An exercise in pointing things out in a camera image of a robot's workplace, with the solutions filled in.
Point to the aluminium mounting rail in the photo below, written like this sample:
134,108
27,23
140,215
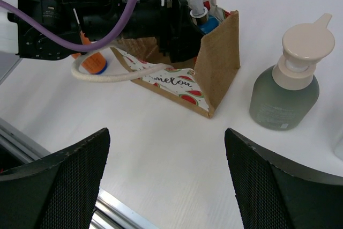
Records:
18,149

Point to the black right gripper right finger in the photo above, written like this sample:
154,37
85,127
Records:
273,191

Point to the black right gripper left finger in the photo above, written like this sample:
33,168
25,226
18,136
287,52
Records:
57,191

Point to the grey green squeeze bottle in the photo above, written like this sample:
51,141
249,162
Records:
283,94

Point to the orange bottle blue cap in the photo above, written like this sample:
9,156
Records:
201,16
96,64

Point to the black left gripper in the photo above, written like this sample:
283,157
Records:
168,21

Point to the white bottle dark cap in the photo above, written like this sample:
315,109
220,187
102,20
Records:
338,147

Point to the watermelon print canvas bag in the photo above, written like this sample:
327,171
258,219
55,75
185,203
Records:
199,83

